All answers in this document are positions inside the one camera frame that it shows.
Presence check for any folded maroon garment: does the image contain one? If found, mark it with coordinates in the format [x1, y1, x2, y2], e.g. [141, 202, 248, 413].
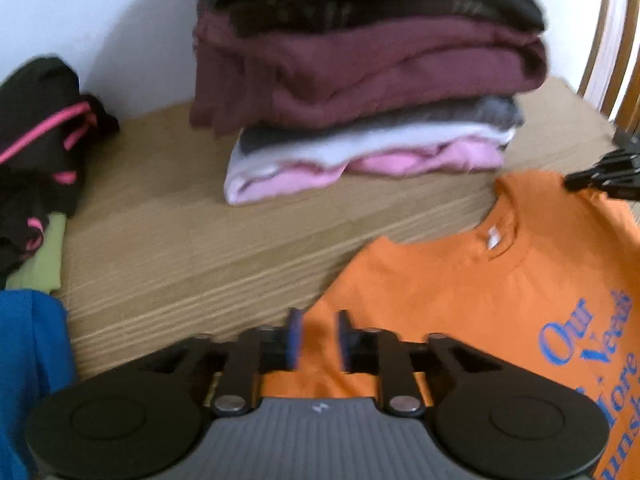
[189, 10, 552, 137]

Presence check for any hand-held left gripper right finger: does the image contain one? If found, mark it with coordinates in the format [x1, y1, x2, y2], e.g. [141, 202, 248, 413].
[336, 310, 507, 417]

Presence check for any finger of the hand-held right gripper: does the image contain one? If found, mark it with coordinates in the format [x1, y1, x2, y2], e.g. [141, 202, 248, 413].
[564, 147, 640, 202]

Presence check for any orange printed t-shirt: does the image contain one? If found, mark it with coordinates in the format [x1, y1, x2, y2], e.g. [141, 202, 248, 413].
[260, 169, 640, 480]

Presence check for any light green cloth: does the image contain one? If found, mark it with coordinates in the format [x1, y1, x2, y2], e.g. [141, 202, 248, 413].
[5, 212, 68, 295]

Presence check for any black garment with pink trim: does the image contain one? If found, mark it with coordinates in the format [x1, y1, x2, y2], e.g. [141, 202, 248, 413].
[0, 56, 121, 286]

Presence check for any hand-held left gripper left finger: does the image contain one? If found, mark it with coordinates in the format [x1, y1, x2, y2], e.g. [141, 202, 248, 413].
[127, 307, 305, 417]

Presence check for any folded pink garment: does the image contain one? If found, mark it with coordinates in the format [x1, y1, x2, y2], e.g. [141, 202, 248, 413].
[240, 137, 506, 200]

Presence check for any folded grey garment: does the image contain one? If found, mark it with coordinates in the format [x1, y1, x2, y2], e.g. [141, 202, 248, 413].
[234, 94, 526, 157]

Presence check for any blue cloth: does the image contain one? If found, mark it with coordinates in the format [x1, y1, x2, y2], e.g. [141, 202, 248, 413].
[0, 289, 76, 480]

